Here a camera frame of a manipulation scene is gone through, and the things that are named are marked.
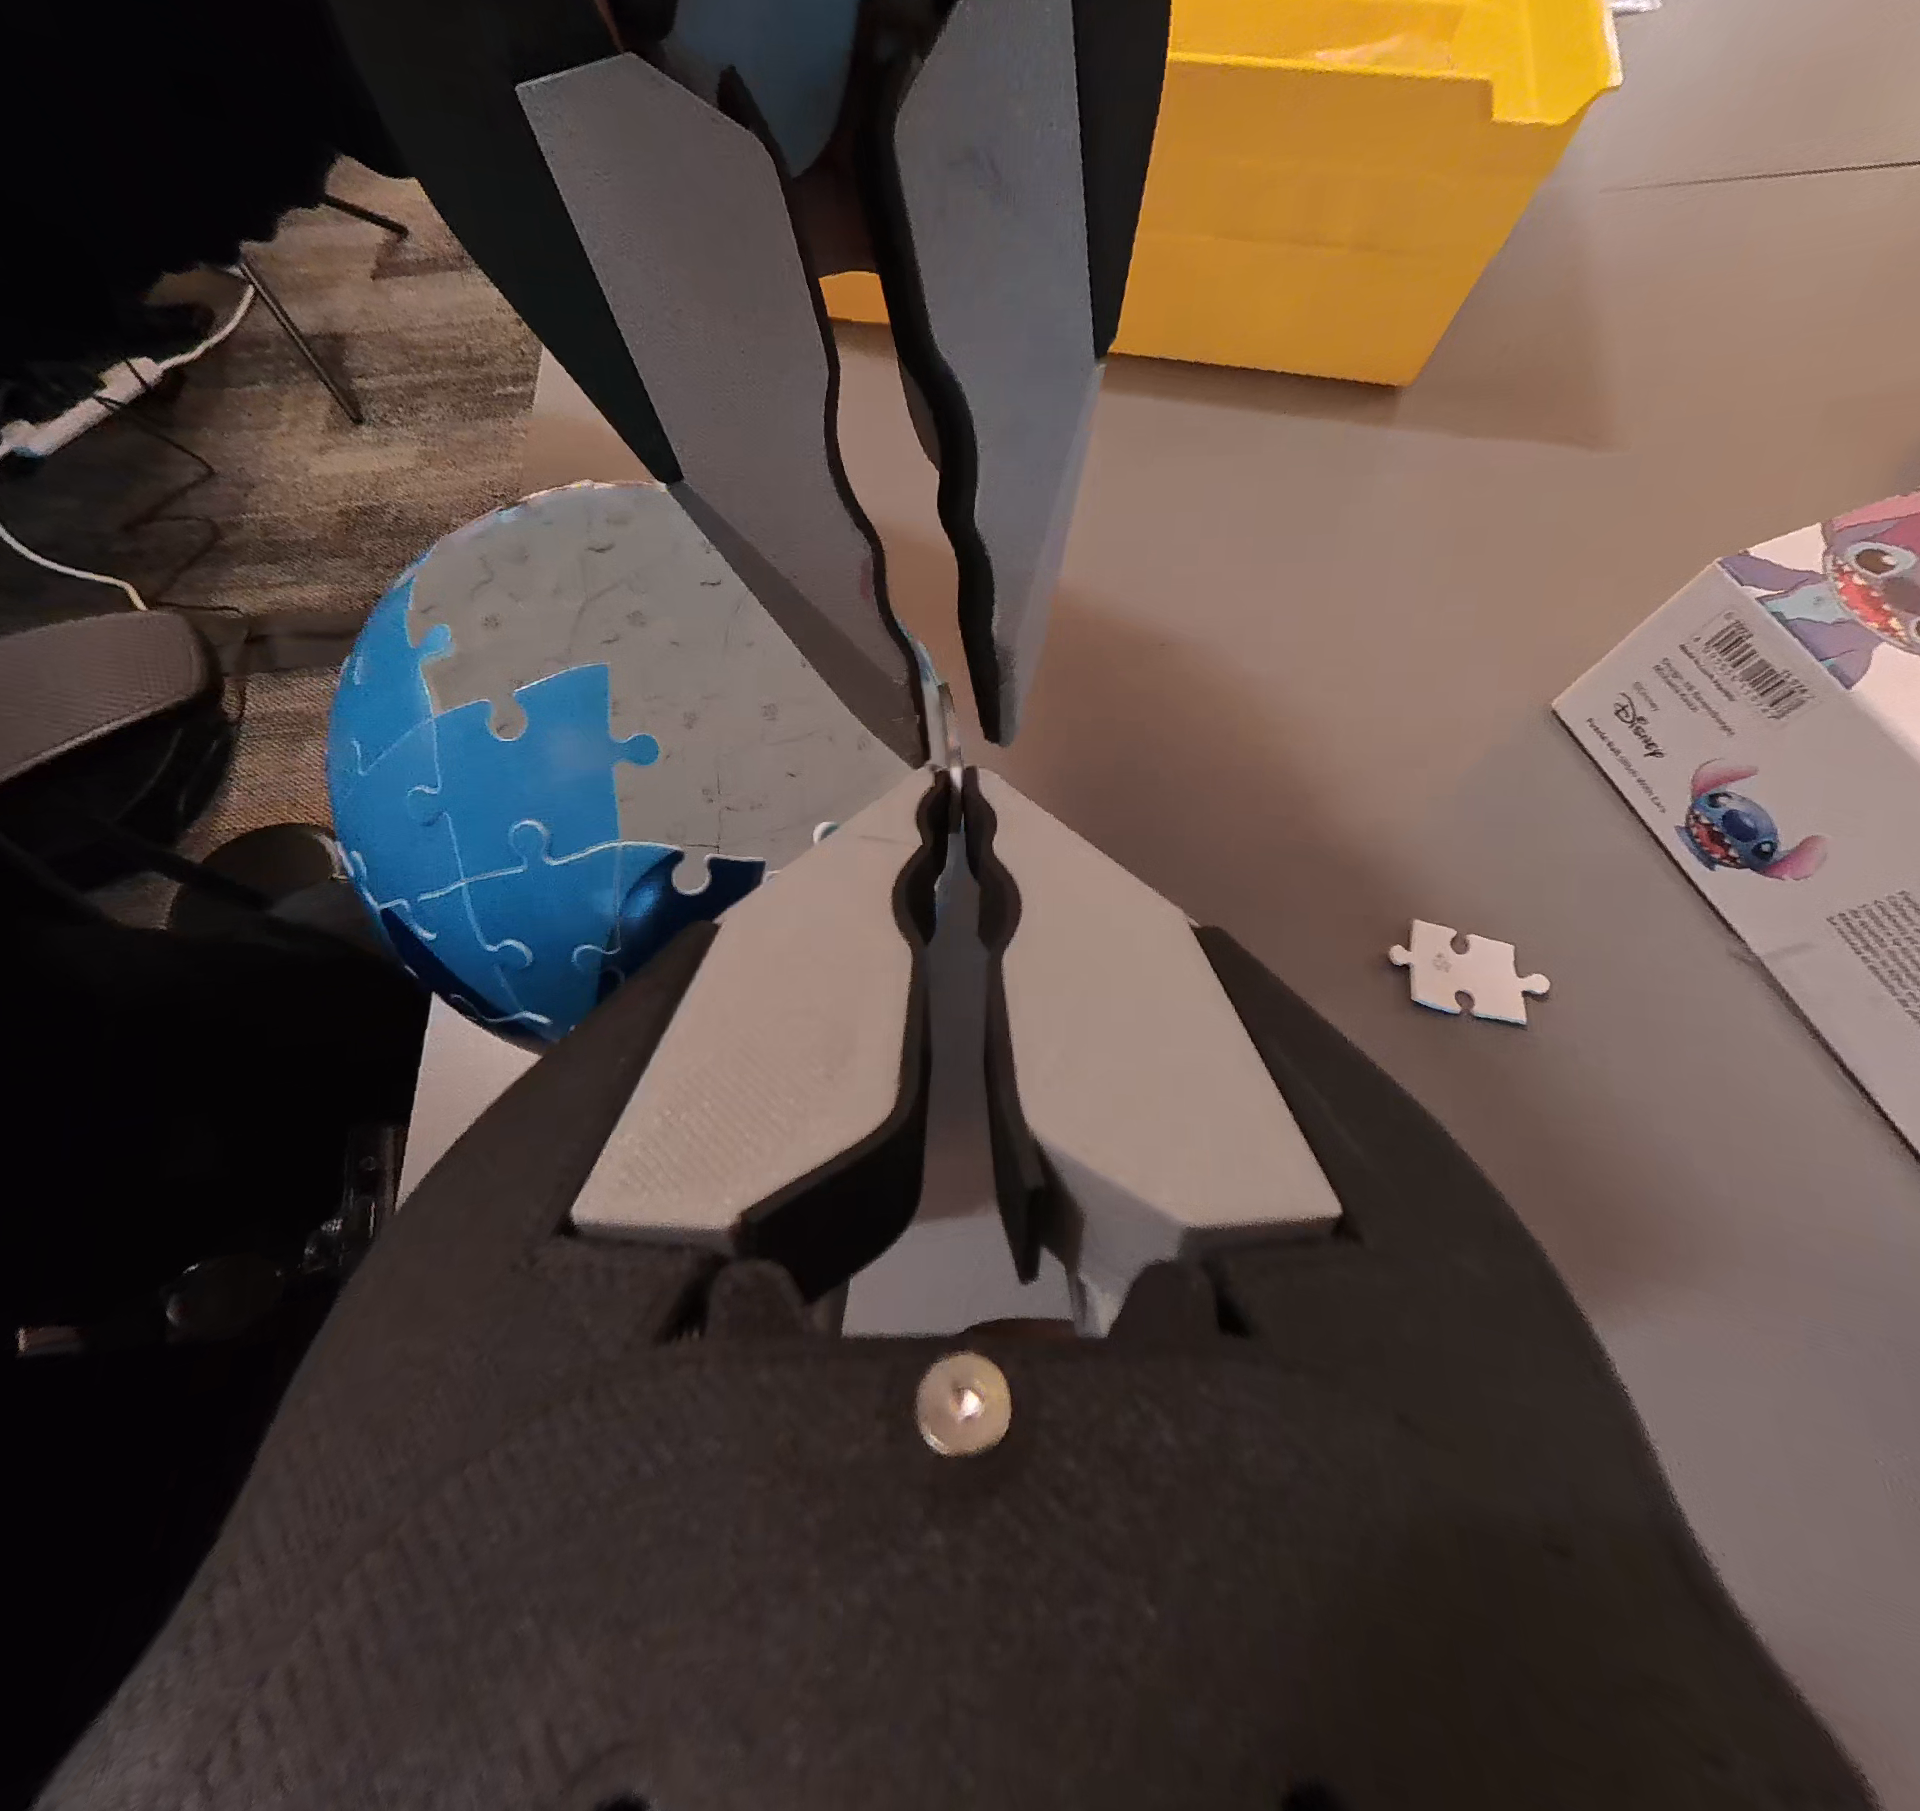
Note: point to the blue puzzle ball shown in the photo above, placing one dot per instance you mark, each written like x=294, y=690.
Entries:
x=495, y=818

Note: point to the white puzzle piece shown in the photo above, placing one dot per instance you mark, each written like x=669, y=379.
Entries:
x=949, y=739
x=1460, y=974

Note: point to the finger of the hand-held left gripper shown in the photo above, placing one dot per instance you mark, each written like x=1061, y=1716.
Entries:
x=1008, y=268
x=703, y=339

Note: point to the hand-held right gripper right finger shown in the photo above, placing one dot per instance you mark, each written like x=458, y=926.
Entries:
x=1140, y=1075

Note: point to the printed cardboard puzzle box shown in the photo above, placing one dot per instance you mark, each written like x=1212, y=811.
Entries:
x=1769, y=792

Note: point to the grey mesh office chair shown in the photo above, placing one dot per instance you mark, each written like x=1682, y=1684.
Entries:
x=89, y=685

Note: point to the yellow plastic bin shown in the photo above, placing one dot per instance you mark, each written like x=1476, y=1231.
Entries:
x=1320, y=191

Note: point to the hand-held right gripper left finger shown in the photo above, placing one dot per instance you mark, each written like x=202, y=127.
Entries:
x=780, y=1063

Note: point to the white power strip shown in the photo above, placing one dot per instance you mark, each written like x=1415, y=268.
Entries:
x=73, y=417

